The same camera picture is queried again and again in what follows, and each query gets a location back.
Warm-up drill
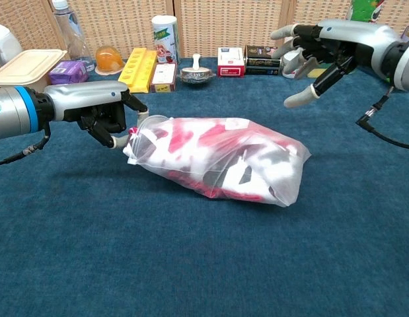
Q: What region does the green chips tube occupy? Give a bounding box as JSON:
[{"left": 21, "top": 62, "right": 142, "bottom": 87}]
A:
[{"left": 348, "top": 0, "right": 387, "bottom": 24}]

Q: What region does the clear plastic water bottle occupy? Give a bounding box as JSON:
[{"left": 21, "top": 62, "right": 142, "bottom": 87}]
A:
[{"left": 51, "top": 0, "right": 95, "bottom": 72}]

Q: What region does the blue carpet table cover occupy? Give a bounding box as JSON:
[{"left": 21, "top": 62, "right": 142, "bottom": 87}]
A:
[{"left": 0, "top": 56, "right": 409, "bottom": 317}]

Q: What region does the red white black patterned garment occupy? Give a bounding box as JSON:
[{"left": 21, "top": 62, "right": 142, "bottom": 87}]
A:
[{"left": 134, "top": 117, "right": 306, "bottom": 202}]

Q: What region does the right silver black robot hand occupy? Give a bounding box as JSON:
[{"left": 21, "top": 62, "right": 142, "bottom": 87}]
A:
[{"left": 270, "top": 18, "right": 402, "bottom": 109}]

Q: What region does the yellow plastic mould tray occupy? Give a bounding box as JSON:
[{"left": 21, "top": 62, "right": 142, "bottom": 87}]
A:
[{"left": 117, "top": 47, "right": 158, "bottom": 94}]

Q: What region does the beige lidded food container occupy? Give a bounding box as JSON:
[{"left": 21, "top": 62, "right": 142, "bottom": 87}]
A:
[{"left": 0, "top": 49, "right": 68, "bottom": 90}]

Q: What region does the green and yellow sponge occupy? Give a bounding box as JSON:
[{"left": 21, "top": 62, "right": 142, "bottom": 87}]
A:
[{"left": 306, "top": 65, "right": 334, "bottom": 79}]

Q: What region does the black right hand cable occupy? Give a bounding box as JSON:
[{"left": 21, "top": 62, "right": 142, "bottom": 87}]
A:
[{"left": 355, "top": 85, "right": 409, "bottom": 150}]

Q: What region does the frosted translucent plastic zip bag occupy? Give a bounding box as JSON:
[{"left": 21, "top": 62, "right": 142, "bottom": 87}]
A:
[{"left": 122, "top": 114, "right": 311, "bottom": 208}]

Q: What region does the black printed box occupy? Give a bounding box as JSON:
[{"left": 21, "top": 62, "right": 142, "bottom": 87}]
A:
[{"left": 244, "top": 44, "right": 282, "bottom": 76}]

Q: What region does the dark patterned ceramic bowl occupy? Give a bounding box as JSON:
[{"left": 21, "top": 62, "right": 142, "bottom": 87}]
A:
[{"left": 176, "top": 67, "right": 217, "bottom": 87}]

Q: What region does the purple tissue pack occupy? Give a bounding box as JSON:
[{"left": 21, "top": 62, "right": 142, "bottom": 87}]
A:
[{"left": 48, "top": 60, "right": 90, "bottom": 86}]

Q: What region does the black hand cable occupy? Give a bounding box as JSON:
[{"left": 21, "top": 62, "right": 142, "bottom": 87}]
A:
[
  {"left": 355, "top": 85, "right": 409, "bottom": 150},
  {"left": 0, "top": 122, "right": 52, "bottom": 166}
]

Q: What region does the woven rattan folding screen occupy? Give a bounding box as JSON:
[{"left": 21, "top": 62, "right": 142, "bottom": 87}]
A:
[{"left": 0, "top": 0, "right": 409, "bottom": 61}]

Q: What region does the black left hand cable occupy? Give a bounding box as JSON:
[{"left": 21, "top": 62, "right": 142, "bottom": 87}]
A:
[{"left": 0, "top": 122, "right": 52, "bottom": 166}]

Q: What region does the white printed cylindrical can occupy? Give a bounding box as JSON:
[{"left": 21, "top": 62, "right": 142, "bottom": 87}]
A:
[{"left": 151, "top": 15, "right": 180, "bottom": 65}]

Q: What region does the small white jar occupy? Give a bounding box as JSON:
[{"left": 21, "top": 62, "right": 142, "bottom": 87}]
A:
[{"left": 281, "top": 51, "right": 306, "bottom": 79}]

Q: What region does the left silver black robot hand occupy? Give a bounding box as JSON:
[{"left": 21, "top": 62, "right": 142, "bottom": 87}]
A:
[{"left": 44, "top": 81, "right": 149, "bottom": 149}]

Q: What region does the orange jelly cup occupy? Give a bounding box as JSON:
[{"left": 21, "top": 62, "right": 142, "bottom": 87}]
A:
[{"left": 94, "top": 45, "right": 126, "bottom": 76}]

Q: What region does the dark red small box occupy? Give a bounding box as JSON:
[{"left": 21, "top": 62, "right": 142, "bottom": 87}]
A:
[{"left": 149, "top": 61, "right": 178, "bottom": 94}]

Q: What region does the red and white box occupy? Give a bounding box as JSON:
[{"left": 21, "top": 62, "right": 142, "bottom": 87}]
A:
[{"left": 217, "top": 46, "right": 245, "bottom": 78}]

